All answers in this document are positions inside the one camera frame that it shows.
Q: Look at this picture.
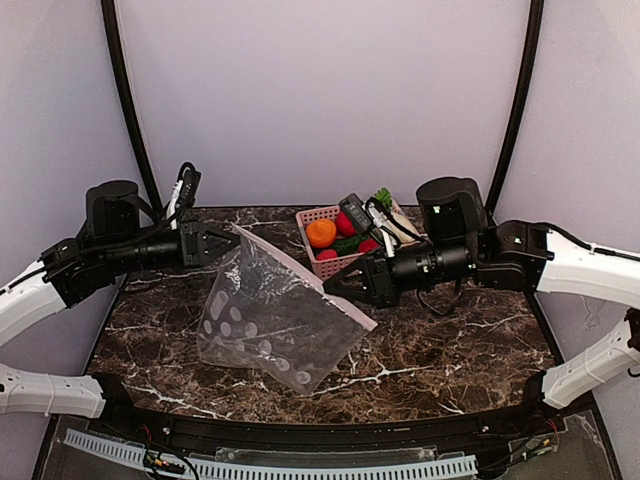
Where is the white toy radish with leaves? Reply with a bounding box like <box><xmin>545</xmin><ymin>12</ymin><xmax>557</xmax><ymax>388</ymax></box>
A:
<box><xmin>374</xmin><ymin>187</ymin><xmax>422</xmax><ymax>245</ymax></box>

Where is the clear zip top bag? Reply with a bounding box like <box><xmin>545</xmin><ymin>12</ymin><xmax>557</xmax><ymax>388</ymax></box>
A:
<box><xmin>196</xmin><ymin>226</ymin><xmax>377</xmax><ymax>395</ymax></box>

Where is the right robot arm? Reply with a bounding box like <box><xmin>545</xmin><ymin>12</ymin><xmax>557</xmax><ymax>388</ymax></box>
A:
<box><xmin>323</xmin><ymin>177</ymin><xmax>639</xmax><ymax>409</ymax></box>

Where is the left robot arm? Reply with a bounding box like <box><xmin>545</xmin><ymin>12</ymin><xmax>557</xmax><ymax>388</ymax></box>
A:
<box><xmin>1</xmin><ymin>179</ymin><xmax>240</xmax><ymax>419</ymax></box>

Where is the green toy cucumber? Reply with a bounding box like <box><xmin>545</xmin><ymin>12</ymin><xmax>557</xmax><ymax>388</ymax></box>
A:
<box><xmin>331</xmin><ymin>235</ymin><xmax>366</xmax><ymax>256</ymax></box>

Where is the red toy fruit right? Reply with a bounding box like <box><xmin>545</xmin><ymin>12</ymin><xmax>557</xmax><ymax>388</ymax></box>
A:
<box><xmin>358</xmin><ymin>238</ymin><xmax>380</xmax><ymax>254</ymax></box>

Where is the red toy fruit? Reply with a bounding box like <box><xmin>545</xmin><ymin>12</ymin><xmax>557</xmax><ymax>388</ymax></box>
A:
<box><xmin>316</xmin><ymin>249</ymin><xmax>339</xmax><ymax>261</ymax></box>
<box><xmin>358</xmin><ymin>238</ymin><xmax>380</xmax><ymax>254</ymax></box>

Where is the pink perforated plastic basket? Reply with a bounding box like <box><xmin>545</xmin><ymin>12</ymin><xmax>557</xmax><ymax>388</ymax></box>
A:
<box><xmin>295</xmin><ymin>205</ymin><xmax>383</xmax><ymax>280</ymax></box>

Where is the red toy fruit front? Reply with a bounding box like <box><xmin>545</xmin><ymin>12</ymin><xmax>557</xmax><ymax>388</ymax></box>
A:
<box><xmin>316</xmin><ymin>249</ymin><xmax>339</xmax><ymax>261</ymax></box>

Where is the red toy tomato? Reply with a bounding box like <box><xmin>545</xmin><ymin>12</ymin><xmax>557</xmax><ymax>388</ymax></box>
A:
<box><xmin>334</xmin><ymin>212</ymin><xmax>357</xmax><ymax>238</ymax></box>

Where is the orange toy fruit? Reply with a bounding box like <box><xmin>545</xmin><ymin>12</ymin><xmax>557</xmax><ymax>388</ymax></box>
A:
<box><xmin>306</xmin><ymin>218</ymin><xmax>338</xmax><ymax>248</ymax></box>

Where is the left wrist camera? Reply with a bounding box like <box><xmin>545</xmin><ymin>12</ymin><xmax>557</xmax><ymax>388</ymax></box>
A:
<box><xmin>166</xmin><ymin>162</ymin><xmax>201</xmax><ymax>230</ymax></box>

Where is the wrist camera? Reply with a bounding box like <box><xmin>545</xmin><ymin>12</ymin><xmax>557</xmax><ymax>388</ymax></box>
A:
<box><xmin>338</xmin><ymin>193</ymin><xmax>401</xmax><ymax>256</ymax></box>
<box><xmin>166</xmin><ymin>162</ymin><xmax>201</xmax><ymax>230</ymax></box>

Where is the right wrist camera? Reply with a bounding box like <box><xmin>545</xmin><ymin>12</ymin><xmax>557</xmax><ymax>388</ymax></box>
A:
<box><xmin>338</xmin><ymin>193</ymin><xmax>401</xmax><ymax>256</ymax></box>

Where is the black front table rail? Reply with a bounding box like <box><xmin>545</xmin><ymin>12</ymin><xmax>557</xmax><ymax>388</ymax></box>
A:
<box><xmin>88</xmin><ymin>380</ymin><xmax>565</xmax><ymax>457</ymax></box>

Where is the white slotted cable duct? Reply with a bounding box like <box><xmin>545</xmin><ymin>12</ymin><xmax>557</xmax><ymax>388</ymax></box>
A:
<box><xmin>63</xmin><ymin>429</ymin><xmax>478</xmax><ymax>479</ymax></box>

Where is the left black frame post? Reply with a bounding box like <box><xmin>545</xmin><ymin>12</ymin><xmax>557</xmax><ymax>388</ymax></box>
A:
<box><xmin>100</xmin><ymin>0</ymin><xmax>163</xmax><ymax>212</ymax></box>

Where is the black frame post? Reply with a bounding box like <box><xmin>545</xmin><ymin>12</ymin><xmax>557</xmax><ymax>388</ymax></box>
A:
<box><xmin>100</xmin><ymin>0</ymin><xmax>163</xmax><ymax>212</ymax></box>
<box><xmin>485</xmin><ymin>0</ymin><xmax>545</xmax><ymax>218</ymax></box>

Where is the right black frame post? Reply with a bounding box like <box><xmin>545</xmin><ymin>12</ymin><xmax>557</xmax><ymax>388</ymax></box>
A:
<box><xmin>485</xmin><ymin>0</ymin><xmax>545</xmax><ymax>218</ymax></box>

